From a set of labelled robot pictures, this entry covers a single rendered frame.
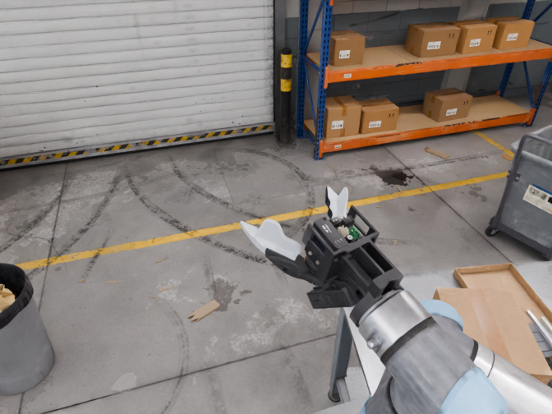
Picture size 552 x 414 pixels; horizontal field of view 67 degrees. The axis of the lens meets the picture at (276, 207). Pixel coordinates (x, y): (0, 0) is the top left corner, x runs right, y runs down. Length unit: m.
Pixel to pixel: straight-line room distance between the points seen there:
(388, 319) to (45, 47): 4.09
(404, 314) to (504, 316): 1.02
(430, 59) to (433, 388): 4.19
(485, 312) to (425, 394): 1.01
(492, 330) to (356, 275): 0.97
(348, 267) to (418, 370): 0.13
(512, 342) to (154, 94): 3.78
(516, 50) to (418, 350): 4.85
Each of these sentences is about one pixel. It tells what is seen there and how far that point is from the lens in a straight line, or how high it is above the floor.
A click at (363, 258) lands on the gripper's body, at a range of 0.49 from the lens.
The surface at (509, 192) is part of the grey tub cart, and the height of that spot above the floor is 0.45.
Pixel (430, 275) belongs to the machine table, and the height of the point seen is 0.83.
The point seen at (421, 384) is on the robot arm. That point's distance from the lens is 0.47.
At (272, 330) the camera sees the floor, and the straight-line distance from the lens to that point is 2.68.
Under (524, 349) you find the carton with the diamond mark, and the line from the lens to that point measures 1.42.
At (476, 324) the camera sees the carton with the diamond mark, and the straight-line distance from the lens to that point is 1.42.
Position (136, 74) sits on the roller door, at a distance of 4.35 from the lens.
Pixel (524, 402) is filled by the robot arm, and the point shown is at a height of 1.63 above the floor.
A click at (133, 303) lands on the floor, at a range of 2.97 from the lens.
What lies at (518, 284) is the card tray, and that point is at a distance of 2.06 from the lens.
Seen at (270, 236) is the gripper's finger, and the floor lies 1.79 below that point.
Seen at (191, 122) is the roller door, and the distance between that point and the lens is 4.57.
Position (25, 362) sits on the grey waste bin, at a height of 0.21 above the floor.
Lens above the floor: 2.14
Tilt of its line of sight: 36 degrees down
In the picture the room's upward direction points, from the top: straight up
